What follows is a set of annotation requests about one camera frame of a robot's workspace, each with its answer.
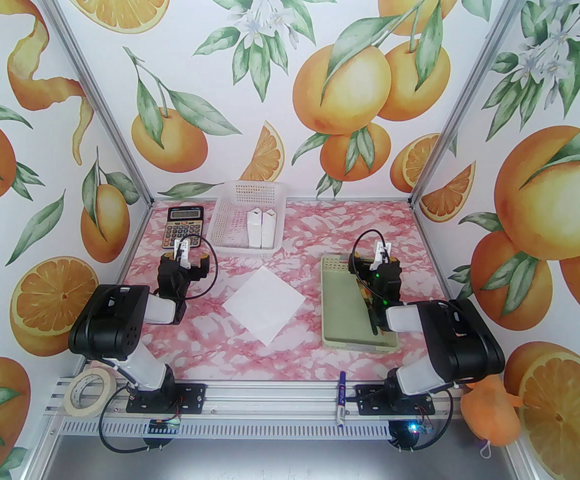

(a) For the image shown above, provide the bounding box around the black left wrist camera cable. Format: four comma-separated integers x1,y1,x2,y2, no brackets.
186,235,219,299

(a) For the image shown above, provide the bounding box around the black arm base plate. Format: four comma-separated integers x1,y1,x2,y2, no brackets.
355,383,435,416
126,382,206,414

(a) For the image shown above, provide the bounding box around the green perforated plastic tray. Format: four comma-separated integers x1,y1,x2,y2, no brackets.
320,254,399,353

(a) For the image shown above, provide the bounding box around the black base cable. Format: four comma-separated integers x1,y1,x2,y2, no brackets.
387,403,450,454
99,390,183,454

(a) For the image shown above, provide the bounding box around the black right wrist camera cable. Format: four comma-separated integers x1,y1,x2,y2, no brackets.
352,229,386,274

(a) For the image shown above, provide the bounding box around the white slotted cable duct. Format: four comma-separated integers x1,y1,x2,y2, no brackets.
50,415,475,440

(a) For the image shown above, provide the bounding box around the black and gold calculator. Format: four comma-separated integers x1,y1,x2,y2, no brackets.
162,205,204,250

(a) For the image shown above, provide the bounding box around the white perforated plastic basket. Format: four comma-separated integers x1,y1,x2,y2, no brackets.
207,180,290,258

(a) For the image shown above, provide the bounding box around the beige masking tape roll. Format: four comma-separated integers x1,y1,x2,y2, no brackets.
64,368,117,417

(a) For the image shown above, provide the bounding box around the white paper napkin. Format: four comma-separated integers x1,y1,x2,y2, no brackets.
222,267,305,346

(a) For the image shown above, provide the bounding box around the orange plush toy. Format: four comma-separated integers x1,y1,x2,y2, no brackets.
460,375,523,461

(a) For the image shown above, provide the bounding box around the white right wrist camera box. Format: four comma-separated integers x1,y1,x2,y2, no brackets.
371,241,394,270

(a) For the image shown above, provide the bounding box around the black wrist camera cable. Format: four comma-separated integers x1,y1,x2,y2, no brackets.
186,235,219,299
352,229,386,274

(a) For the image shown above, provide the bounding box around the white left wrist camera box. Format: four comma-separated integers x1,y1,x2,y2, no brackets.
174,240,194,270

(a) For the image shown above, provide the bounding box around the aluminium frame post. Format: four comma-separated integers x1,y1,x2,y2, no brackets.
407,0,543,210
30,0,154,209

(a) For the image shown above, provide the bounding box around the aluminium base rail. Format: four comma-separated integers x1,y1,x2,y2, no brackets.
45,375,470,419

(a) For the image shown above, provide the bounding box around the blue marker pen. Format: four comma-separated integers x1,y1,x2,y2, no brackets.
336,369,348,427

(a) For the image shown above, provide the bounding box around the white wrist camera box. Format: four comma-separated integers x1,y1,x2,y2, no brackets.
371,241,394,270
174,240,194,270

